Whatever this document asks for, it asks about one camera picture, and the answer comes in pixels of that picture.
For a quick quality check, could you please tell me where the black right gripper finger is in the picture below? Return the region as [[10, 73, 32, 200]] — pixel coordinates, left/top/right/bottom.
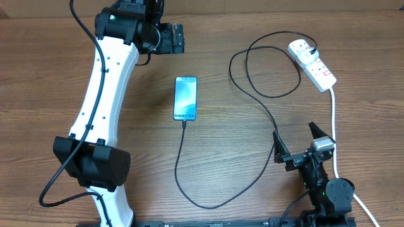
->
[[309, 122, 327, 139], [273, 131, 290, 163]]

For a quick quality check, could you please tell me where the blue Galaxy S24 smartphone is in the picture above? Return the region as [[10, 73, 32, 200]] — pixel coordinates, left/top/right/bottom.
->
[[173, 76, 198, 121]]

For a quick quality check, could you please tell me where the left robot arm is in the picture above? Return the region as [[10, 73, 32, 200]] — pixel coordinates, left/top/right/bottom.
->
[[53, 0, 184, 226]]

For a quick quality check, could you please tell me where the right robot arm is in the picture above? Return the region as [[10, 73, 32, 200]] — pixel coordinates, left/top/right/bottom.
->
[[268, 122, 356, 226]]

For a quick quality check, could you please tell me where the white charger plug adapter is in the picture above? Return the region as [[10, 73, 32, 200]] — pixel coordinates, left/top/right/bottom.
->
[[297, 47, 319, 66]]

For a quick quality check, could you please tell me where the white power strip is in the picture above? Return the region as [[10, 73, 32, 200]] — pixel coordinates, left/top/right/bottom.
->
[[288, 39, 336, 92]]

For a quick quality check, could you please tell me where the white power strip cord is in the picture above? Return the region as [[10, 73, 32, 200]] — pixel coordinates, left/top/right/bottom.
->
[[329, 88, 381, 227]]

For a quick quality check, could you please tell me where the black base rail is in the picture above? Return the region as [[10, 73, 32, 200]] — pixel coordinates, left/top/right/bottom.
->
[[76, 218, 357, 227]]

